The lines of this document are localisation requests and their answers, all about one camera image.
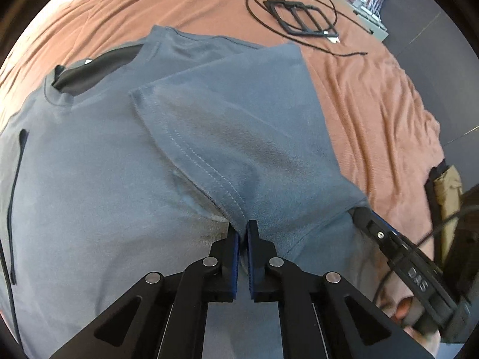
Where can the person's right hand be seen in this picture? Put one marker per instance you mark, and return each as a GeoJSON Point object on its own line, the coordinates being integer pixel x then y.
{"type": "Point", "coordinates": [404, 308]}

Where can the white nightstand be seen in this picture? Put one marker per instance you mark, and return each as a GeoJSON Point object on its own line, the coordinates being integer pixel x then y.
{"type": "Point", "coordinates": [378, 31]}

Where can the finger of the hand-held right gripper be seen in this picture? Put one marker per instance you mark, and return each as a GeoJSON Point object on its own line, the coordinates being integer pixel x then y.
{"type": "Point", "coordinates": [378, 232]}

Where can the brown folded clothes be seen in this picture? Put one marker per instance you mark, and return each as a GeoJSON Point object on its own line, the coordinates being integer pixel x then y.
{"type": "Point", "coordinates": [447, 194]}

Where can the orange blanket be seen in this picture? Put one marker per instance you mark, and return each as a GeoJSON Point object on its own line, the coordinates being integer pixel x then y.
{"type": "Point", "coordinates": [366, 101]}

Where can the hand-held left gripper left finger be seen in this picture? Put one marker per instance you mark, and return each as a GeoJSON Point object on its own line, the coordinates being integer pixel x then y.
{"type": "Point", "coordinates": [234, 265]}

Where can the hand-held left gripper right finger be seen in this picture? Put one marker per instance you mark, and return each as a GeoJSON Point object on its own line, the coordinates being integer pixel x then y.
{"type": "Point", "coordinates": [254, 265]}

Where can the grey t-shirt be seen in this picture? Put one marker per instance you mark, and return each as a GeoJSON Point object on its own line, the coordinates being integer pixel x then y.
{"type": "Point", "coordinates": [112, 157]}

